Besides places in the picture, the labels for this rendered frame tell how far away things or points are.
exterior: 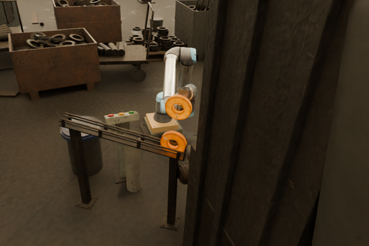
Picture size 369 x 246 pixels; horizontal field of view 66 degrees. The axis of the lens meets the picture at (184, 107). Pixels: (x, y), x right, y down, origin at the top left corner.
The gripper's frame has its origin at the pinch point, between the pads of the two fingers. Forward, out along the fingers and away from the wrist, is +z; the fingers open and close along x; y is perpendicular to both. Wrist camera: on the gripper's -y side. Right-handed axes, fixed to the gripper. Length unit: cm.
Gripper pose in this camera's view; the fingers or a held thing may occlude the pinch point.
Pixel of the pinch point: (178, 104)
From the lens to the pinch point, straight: 162.2
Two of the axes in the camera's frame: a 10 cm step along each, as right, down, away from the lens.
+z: -2.0, 2.3, -9.5
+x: 9.7, 1.7, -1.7
